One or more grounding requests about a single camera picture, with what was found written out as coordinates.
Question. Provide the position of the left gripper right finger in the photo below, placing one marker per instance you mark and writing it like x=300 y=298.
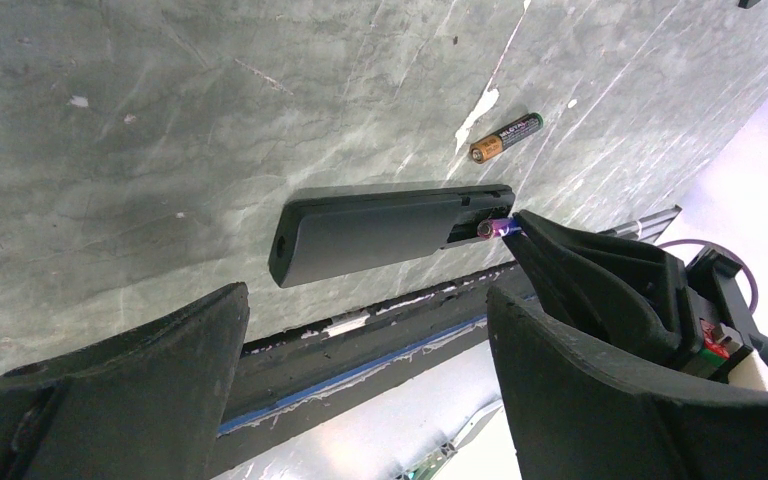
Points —
x=579 y=408

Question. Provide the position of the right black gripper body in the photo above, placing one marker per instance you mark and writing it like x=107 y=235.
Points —
x=711 y=344

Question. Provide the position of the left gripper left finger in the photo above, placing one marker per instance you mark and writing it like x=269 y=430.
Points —
x=144 y=404

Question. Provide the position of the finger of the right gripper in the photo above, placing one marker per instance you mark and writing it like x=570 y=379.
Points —
x=639 y=264
x=586 y=296

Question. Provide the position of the blue AAA battery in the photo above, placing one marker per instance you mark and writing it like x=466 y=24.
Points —
x=498 y=227

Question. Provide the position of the black gold AAA battery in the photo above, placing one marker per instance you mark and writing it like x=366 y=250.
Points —
x=504 y=138

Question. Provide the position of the black remote control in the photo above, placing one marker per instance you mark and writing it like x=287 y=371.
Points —
x=322 y=235

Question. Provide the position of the black remote battery cover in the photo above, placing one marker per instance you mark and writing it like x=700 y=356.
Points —
x=747 y=4

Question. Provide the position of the aluminium side rail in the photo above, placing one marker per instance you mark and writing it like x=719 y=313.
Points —
x=646 y=229

